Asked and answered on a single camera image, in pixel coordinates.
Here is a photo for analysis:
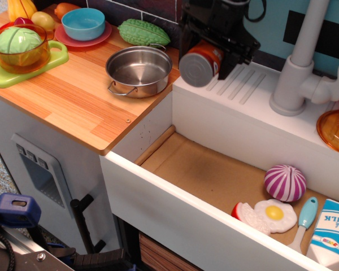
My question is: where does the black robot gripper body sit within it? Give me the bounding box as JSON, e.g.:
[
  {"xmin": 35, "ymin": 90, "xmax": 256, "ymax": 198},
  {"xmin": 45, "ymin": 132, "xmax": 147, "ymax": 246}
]
[{"xmin": 181, "ymin": 1, "xmax": 260, "ymax": 64}]

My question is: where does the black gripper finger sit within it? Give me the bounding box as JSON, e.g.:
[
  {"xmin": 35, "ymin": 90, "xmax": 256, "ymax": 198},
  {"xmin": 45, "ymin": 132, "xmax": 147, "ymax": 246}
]
[
  {"xmin": 179, "ymin": 17, "xmax": 199, "ymax": 60},
  {"xmin": 218, "ymin": 50, "xmax": 247, "ymax": 80}
]

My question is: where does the orange toy soup can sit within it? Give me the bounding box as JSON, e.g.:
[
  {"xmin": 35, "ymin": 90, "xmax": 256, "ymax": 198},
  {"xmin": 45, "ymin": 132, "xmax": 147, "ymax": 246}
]
[{"xmin": 179, "ymin": 40, "xmax": 224, "ymax": 88}]

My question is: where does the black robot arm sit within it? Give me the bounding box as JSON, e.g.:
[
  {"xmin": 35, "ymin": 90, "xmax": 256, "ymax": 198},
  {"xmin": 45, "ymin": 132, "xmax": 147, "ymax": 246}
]
[{"xmin": 179, "ymin": 1, "xmax": 267, "ymax": 80}]

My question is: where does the stainless steel pot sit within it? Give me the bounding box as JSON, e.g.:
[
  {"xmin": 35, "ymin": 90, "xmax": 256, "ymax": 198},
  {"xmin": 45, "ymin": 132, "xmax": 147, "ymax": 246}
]
[{"xmin": 106, "ymin": 46, "xmax": 172, "ymax": 98}]

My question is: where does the orange transparent pot lid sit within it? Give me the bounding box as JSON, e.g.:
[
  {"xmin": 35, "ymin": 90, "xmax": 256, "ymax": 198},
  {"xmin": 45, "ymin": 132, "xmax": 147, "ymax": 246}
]
[{"xmin": 316, "ymin": 110, "xmax": 339, "ymax": 152}]

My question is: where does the orange transparent plastic pot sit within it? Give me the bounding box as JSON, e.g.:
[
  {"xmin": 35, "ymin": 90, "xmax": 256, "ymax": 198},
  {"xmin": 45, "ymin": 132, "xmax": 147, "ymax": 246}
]
[{"xmin": 0, "ymin": 24, "xmax": 50, "ymax": 74}]

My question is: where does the green toy bitter gourd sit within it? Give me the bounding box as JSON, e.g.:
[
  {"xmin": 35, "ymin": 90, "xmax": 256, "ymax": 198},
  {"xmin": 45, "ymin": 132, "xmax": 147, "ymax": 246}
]
[{"xmin": 118, "ymin": 19, "xmax": 171, "ymax": 46}]

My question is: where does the grey toy faucet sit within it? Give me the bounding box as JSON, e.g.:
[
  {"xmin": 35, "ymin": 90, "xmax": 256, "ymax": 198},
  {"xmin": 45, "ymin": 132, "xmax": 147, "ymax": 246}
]
[{"xmin": 270, "ymin": 1, "xmax": 339, "ymax": 116}]

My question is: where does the blue plastic bowl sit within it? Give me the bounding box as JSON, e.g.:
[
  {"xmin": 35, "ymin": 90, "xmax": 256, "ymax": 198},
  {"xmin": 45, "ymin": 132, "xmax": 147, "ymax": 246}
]
[{"xmin": 61, "ymin": 8, "xmax": 106, "ymax": 41}]

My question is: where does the cardboard sink liner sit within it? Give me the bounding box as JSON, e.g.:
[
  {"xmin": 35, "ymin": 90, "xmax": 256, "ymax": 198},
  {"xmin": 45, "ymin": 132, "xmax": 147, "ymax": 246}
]
[{"xmin": 134, "ymin": 125, "xmax": 339, "ymax": 271}]

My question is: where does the pink plastic plate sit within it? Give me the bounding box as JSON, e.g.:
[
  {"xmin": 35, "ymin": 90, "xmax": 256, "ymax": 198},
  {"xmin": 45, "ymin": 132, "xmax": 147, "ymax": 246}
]
[{"xmin": 54, "ymin": 22, "xmax": 112, "ymax": 47}]

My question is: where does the orange toy fruit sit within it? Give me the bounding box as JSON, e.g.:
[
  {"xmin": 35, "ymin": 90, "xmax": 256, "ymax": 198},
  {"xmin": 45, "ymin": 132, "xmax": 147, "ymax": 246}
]
[{"xmin": 54, "ymin": 2, "xmax": 80, "ymax": 20}]

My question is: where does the purple striped toy onion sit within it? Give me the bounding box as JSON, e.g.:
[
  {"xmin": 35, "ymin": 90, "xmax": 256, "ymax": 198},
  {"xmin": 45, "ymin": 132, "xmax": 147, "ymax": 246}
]
[{"xmin": 264, "ymin": 164, "xmax": 307, "ymax": 202}]

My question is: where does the yellow toy potato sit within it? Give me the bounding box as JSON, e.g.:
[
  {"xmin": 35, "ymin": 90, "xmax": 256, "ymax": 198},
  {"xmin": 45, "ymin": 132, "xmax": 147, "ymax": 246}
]
[{"xmin": 31, "ymin": 11, "xmax": 55, "ymax": 30}]

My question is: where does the toy apple slice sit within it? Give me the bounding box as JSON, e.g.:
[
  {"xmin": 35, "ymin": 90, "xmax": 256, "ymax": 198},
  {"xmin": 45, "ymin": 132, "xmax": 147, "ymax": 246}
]
[{"xmin": 231, "ymin": 202, "xmax": 271, "ymax": 235}]

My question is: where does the toy fried egg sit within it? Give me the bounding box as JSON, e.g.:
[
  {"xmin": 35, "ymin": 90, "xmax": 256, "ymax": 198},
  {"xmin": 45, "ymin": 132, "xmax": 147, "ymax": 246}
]
[{"xmin": 254, "ymin": 199, "xmax": 297, "ymax": 233}]

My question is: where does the red toy apple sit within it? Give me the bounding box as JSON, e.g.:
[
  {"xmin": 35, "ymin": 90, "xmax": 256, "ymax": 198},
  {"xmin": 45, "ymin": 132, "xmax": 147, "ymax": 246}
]
[{"xmin": 0, "ymin": 17, "xmax": 33, "ymax": 32}]

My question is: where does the green toy cabbage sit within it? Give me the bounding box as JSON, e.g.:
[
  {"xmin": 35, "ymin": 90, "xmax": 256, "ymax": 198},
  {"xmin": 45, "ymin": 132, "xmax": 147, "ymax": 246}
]
[{"xmin": 0, "ymin": 27, "xmax": 42, "ymax": 54}]

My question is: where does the green plastic cutting board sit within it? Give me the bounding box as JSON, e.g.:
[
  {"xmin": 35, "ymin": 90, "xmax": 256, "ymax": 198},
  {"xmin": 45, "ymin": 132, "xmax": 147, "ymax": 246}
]
[{"xmin": 0, "ymin": 41, "xmax": 69, "ymax": 88}]

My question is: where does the grey oven control panel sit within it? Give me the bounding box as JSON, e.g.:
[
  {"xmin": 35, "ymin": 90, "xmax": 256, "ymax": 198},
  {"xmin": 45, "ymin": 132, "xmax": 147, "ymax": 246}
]
[{"xmin": 11, "ymin": 133, "xmax": 72, "ymax": 218}]

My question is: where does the toy milk carton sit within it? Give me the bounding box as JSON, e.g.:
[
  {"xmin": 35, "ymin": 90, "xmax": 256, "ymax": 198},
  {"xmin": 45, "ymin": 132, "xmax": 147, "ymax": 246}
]
[{"xmin": 306, "ymin": 199, "xmax": 339, "ymax": 270}]

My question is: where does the blue clamp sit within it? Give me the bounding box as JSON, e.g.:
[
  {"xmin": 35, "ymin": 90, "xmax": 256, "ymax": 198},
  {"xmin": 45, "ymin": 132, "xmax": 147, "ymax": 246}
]
[{"xmin": 0, "ymin": 193, "xmax": 41, "ymax": 229}]

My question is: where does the blue handled toy spatula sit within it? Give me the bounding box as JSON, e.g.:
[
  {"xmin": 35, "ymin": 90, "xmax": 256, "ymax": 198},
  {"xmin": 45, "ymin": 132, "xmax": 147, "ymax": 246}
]
[{"xmin": 288, "ymin": 196, "xmax": 319, "ymax": 255}]

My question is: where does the black oven door handle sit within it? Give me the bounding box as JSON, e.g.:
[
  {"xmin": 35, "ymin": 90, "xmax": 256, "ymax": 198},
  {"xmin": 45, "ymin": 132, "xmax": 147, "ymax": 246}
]
[{"xmin": 70, "ymin": 194, "xmax": 106, "ymax": 254}]

